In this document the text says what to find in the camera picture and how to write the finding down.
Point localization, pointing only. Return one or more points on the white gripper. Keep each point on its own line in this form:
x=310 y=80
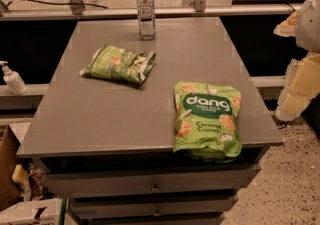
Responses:
x=309 y=26

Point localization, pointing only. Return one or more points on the green jalapeno chip bag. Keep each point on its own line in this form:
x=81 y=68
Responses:
x=119 y=64

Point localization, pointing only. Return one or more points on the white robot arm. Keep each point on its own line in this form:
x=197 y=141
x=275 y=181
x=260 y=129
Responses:
x=302 y=78

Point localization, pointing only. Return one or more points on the green dang coconut chip bag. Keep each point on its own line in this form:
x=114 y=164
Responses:
x=206 y=127

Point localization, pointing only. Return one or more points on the clear plastic water bottle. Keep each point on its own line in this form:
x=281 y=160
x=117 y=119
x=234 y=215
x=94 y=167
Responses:
x=146 y=18

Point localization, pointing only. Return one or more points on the grey drawer cabinet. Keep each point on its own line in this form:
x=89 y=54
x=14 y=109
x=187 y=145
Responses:
x=107 y=147

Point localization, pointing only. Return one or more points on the white pump dispenser bottle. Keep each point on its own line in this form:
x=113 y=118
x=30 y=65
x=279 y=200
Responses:
x=13 y=79

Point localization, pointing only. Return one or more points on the white cardboard box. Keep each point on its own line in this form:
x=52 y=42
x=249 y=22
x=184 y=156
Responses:
x=44 y=212

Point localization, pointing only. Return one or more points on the brown cardboard box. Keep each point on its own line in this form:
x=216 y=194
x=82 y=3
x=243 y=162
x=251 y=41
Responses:
x=9 y=192

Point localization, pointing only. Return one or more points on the metal frame rail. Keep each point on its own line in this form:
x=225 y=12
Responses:
x=132 y=13

